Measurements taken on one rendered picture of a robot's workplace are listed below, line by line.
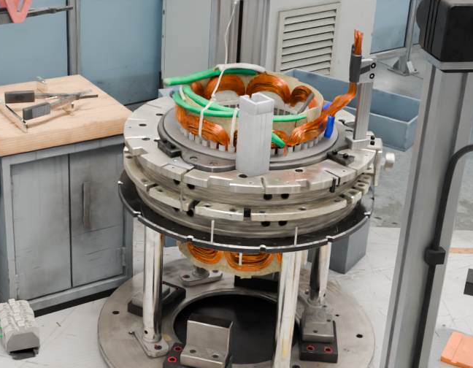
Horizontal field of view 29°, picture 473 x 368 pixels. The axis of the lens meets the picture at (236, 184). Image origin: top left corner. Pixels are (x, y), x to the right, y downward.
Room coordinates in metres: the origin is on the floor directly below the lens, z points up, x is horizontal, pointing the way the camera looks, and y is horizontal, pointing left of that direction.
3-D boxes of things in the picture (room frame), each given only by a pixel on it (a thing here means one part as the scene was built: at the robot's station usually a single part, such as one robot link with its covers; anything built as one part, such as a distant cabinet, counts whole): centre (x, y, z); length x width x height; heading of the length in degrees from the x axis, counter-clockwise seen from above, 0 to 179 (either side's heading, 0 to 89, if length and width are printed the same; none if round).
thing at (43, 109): (1.12, 0.27, 1.09); 0.04 x 0.01 x 0.02; 140
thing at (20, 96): (1.17, 0.30, 1.09); 0.04 x 0.01 x 0.02; 110
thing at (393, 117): (1.33, -0.16, 0.92); 0.25 x 0.11 x 0.28; 59
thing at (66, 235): (1.20, 0.28, 0.91); 0.19 x 0.19 x 0.26; 35
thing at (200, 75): (1.12, 0.04, 1.15); 0.15 x 0.04 x 0.02; 125
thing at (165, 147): (1.00, 0.08, 1.10); 0.03 x 0.01 x 0.01; 35
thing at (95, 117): (1.20, 0.28, 1.05); 0.20 x 0.19 x 0.02; 125
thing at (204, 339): (0.96, 0.02, 0.85); 0.06 x 0.04 x 0.05; 77
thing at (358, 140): (1.05, -0.15, 1.15); 0.03 x 0.02 x 0.12; 117
